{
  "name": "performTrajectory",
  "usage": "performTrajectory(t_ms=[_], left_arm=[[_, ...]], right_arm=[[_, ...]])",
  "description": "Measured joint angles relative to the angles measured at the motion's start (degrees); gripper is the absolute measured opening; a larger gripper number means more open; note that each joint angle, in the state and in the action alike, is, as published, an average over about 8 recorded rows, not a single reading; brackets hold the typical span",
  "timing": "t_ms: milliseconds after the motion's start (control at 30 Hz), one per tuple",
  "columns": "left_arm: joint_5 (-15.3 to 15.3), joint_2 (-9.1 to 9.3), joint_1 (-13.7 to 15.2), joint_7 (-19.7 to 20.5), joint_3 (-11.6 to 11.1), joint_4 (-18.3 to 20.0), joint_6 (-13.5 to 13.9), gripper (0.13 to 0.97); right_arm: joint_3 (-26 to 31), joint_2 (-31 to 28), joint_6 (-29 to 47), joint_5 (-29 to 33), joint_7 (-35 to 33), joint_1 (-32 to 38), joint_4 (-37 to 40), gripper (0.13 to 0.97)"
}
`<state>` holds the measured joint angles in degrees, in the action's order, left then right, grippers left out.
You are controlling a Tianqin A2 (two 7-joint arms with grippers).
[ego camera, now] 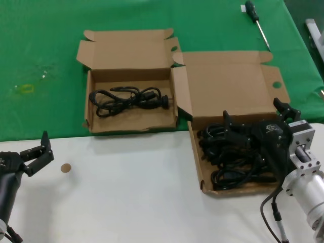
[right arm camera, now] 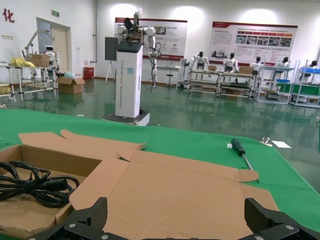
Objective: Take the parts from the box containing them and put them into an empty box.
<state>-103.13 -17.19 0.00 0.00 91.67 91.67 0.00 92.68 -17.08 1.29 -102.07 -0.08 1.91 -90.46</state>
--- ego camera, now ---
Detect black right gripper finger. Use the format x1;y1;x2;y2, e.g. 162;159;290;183
222;110;254;148
273;97;302;124

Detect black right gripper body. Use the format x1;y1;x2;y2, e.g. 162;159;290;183
250;118;293;183

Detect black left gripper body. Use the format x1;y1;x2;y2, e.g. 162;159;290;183
0;151;28;176

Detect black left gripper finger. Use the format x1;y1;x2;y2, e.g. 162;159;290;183
19;131;55;177

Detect black power cable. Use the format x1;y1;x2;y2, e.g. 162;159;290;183
90;86;176;118

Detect large brown cardboard box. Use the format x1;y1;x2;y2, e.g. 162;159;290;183
171;50;291;196

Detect cardboard box with torn rim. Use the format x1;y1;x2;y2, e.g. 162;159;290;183
75;27;182;134

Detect green tablecloth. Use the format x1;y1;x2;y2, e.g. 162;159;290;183
0;0;324;142

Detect tangled black power cables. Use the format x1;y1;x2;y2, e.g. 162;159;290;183
197;123;281;191

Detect red and black arm cable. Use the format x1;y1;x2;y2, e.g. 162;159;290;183
0;224;23;243

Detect arm cable with silver connector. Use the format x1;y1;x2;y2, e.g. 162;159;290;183
271;188;290;243

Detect grey metal frame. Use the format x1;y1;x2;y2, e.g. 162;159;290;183
305;18;324;60

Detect black-handled screwdriver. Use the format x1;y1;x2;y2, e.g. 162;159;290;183
245;0;271;51

